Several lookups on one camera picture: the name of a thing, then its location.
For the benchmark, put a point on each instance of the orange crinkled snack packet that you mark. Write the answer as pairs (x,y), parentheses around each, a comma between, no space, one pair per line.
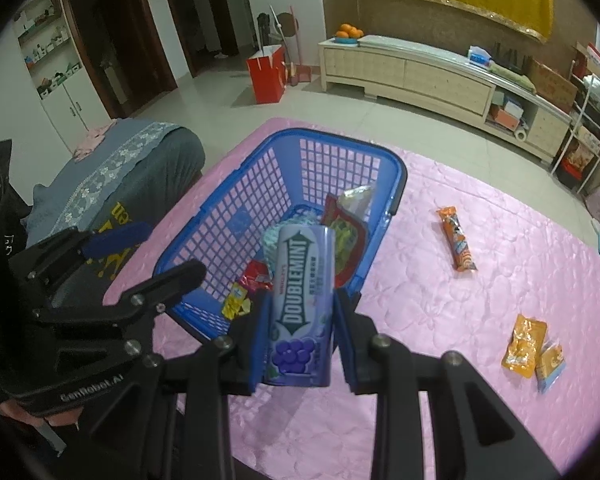
(522,345)

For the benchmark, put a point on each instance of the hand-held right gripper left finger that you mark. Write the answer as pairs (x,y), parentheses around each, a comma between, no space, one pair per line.
(261,345)

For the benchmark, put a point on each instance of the clear bluish snack bag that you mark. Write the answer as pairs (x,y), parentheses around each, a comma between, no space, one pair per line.
(302,221)

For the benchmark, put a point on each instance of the red dustpan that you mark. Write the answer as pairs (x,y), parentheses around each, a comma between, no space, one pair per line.
(302,75)

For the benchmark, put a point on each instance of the black folded umbrella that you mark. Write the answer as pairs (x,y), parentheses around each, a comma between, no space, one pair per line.
(264,32)

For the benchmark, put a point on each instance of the blue tissue box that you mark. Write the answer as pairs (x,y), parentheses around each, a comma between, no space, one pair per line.
(480,56)

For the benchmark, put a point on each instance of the dark wooden door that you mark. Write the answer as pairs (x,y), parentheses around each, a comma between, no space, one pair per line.
(125,35)

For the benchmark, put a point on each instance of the white cupboard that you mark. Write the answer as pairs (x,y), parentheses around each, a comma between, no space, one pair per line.
(60,90)

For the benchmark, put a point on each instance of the red paper bag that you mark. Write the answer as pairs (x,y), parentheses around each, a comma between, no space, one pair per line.
(266,77)

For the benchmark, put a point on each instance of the purple gum bottle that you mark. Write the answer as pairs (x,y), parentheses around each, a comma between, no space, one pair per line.
(300,270)

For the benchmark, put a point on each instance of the green folded cloth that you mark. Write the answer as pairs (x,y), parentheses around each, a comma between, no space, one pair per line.
(512,79)

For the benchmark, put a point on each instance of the pink cloth piece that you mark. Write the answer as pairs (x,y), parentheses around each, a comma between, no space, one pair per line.
(92,140)

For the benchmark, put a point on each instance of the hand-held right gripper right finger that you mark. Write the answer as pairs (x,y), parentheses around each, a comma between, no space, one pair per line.
(344,345)

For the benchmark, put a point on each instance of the pink quilted table cover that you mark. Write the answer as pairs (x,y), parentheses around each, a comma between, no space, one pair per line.
(430,310)

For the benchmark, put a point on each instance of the red and white box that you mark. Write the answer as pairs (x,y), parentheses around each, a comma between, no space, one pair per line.
(591,59)

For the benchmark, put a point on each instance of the red and green snack packet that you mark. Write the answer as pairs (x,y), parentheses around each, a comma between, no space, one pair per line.
(347,240)

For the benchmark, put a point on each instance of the black router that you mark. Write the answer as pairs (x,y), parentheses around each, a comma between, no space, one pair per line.
(511,57)

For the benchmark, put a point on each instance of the small yellow snack packet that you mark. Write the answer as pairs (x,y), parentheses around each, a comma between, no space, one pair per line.
(235,305)

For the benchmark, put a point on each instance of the blue plate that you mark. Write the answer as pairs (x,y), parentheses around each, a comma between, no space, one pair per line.
(345,40)

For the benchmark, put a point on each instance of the small red snack packet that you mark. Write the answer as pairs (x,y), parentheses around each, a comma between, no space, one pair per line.
(255,275)

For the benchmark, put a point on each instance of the white paper roll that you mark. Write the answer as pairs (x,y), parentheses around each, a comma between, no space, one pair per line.
(522,132)

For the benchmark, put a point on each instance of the blue plastic basket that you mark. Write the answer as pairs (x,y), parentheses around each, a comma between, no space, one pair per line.
(240,222)

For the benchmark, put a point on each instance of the brown cardboard box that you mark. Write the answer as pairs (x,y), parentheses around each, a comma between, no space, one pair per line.
(552,85)

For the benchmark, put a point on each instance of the beige low cabinet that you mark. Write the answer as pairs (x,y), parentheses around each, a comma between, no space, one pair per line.
(430,75)

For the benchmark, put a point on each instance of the small blue orange packet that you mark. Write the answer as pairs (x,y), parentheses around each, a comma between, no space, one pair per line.
(550,367)

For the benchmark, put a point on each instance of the white metal rack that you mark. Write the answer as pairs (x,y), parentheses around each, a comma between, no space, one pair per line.
(587,130)

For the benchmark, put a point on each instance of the pile of oranges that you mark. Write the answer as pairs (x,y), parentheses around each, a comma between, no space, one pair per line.
(350,31)

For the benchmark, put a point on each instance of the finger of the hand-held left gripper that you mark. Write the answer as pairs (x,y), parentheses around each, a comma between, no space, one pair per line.
(120,238)
(175,280)

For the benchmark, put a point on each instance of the boxes in cabinet shelf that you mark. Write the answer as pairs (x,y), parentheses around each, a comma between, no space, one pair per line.
(505,107)

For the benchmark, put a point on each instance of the orange snack bar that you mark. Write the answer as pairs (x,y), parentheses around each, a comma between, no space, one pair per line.
(457,240)

